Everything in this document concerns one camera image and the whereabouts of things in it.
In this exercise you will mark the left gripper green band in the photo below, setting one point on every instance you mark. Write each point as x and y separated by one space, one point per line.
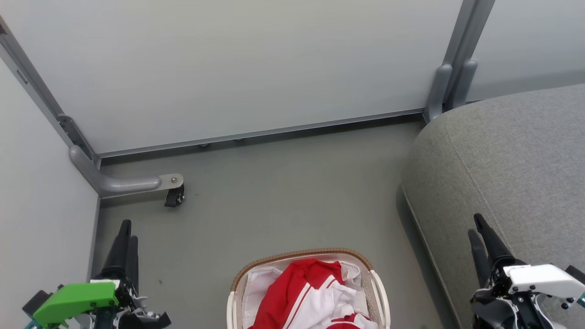
73 299

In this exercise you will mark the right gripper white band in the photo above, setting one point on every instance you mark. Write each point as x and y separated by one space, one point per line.
539 278

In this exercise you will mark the red white striped garment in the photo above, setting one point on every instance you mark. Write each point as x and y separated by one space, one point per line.
292 292

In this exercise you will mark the grey fabric sofa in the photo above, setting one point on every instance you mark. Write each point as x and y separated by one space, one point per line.
512 173

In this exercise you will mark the grey metal partition foot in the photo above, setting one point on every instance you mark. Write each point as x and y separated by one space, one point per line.
119 184

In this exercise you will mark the black caster wheel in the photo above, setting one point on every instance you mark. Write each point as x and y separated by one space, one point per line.
173 197

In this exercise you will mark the white wicker laundry basket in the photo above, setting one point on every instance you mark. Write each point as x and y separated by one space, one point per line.
380 294

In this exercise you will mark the grey partition base rail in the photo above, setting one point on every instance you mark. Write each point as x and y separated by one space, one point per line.
256 134

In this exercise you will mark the grey partition corner frame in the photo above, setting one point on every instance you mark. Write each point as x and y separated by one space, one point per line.
41 98

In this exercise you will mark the grey partition post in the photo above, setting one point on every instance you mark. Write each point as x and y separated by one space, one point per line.
457 59

